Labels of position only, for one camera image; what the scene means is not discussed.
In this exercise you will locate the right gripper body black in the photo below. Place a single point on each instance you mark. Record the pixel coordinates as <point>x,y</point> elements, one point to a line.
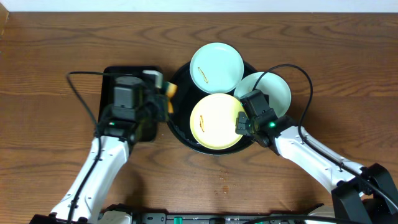
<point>245,126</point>

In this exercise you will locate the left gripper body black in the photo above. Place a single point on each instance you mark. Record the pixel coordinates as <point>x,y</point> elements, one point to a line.
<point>160,104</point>

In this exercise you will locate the green yellow sponge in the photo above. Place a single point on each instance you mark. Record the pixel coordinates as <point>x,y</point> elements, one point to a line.
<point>170,91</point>

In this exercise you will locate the yellow plate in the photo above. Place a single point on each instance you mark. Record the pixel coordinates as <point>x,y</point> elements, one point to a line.
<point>213,121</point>

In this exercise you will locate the light blue plate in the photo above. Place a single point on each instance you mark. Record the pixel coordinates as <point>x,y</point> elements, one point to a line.
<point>216,68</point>
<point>270,84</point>

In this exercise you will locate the light blue plate top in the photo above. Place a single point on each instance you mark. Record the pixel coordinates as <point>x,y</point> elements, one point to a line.
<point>216,68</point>

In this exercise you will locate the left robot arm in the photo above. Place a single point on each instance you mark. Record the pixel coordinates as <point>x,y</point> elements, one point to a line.
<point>84,200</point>

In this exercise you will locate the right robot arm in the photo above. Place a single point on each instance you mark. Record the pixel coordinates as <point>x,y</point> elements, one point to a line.
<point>360,194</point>

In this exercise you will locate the rectangular black tray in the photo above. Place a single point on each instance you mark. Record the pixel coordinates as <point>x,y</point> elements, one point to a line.
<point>122,114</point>

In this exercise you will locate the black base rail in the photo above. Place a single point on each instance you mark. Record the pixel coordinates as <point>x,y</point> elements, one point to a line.
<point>162,218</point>

